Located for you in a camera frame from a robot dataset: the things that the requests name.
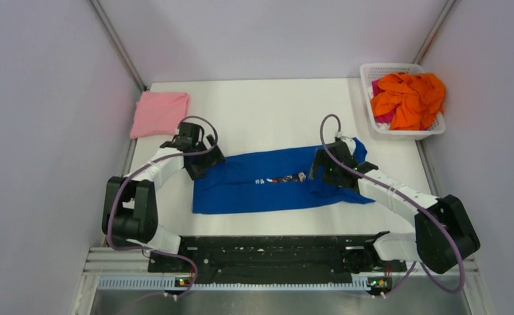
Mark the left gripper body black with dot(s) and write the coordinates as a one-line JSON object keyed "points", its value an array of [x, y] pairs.
{"points": [[200, 146]]}

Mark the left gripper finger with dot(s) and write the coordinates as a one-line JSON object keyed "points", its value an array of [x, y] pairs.
{"points": [[215, 155], [196, 170]]}

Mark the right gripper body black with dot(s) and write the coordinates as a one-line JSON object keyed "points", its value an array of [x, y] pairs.
{"points": [[331, 173]]}

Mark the blue printed t shirt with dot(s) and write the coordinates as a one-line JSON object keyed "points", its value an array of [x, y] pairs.
{"points": [[267, 181]]}

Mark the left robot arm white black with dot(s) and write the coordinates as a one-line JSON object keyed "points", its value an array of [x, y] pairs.
{"points": [[130, 217]]}

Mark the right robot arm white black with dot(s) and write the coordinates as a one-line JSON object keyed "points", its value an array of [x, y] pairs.
{"points": [[442, 236]]}

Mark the folded pink t shirt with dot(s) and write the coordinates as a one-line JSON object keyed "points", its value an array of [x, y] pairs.
{"points": [[159, 113]]}

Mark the magenta garment in basket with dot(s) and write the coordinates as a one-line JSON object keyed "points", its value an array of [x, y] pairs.
{"points": [[385, 118]]}

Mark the white plastic laundry basket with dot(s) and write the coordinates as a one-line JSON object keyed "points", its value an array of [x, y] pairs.
{"points": [[371, 72]]}

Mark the orange t shirt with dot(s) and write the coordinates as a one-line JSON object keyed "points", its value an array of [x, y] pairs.
{"points": [[416, 100]]}

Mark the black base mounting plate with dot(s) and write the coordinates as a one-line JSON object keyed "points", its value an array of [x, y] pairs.
{"points": [[271, 260]]}

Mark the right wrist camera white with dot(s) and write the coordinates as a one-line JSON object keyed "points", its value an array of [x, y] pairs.
{"points": [[340, 137]]}

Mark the aluminium frame rail front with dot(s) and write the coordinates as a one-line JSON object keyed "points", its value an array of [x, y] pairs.
{"points": [[129, 270]]}

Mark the left corner frame post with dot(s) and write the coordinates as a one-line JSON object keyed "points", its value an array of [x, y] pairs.
{"points": [[116, 43]]}

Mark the corner frame post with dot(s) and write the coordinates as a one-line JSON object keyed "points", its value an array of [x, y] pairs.
{"points": [[116, 43], [446, 11]]}

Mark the right corner frame post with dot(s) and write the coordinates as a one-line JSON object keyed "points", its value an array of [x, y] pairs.
{"points": [[446, 11]]}

